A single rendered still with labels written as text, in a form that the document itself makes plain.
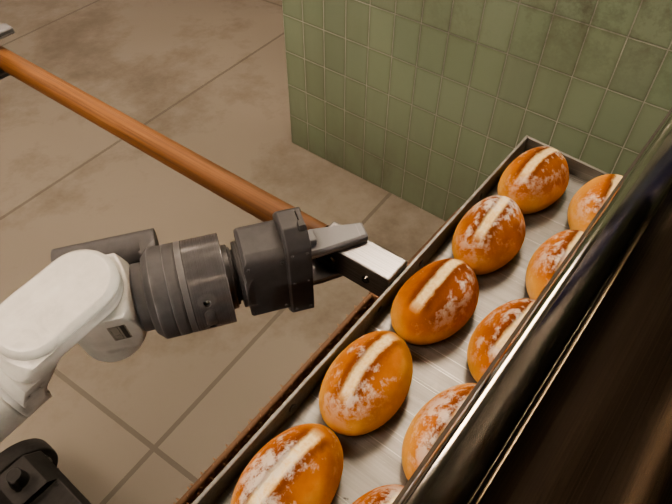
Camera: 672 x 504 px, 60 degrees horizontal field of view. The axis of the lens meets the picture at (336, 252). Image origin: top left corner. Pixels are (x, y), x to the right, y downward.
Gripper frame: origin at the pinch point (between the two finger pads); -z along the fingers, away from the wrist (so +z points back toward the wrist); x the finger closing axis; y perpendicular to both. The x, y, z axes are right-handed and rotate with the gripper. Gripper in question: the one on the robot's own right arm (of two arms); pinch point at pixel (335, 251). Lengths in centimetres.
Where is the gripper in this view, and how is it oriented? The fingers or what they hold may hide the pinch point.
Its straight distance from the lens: 57.9
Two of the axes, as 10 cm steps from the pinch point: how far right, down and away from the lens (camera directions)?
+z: -9.6, 2.2, -2.0
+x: 0.0, -6.7, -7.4
